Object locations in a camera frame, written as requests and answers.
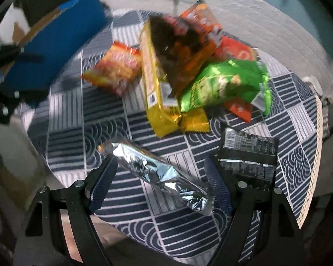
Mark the navy white patterned tablecloth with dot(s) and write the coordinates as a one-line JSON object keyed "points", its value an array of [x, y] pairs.
{"points": [[72, 144]]}

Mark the green snack bag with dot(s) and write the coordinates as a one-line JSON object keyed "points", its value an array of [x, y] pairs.
{"points": [[224, 83]]}

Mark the blue cardboard box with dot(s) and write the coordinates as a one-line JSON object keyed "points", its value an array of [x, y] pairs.
{"points": [[58, 41]]}

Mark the long yellow biscuit packet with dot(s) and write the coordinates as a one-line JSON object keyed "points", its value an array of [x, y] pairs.
{"points": [[149, 69]]}

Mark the silver foil snack packet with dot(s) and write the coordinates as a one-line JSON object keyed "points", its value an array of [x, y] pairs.
{"points": [[155, 171]]}

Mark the small orange snack packet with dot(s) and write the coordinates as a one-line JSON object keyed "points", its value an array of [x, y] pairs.
{"points": [[113, 66]]}

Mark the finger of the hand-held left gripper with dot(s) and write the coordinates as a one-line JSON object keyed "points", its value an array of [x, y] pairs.
{"points": [[19, 56], [5, 99]]}

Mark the small yellow snack packet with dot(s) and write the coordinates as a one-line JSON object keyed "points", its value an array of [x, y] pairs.
{"points": [[195, 122]]}

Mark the large orange chip bag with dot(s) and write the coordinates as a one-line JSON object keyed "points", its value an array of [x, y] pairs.
{"points": [[195, 58]]}

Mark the red snack packet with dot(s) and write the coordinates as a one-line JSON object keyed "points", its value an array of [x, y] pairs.
{"points": [[236, 51]]}

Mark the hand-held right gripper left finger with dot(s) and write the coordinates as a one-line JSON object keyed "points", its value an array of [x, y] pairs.
{"points": [[101, 189]]}

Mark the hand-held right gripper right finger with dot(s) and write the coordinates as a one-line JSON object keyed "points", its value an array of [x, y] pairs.
{"points": [[219, 192]]}

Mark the black packet with white print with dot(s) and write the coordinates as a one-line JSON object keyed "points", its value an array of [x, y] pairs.
{"points": [[247, 144]]}

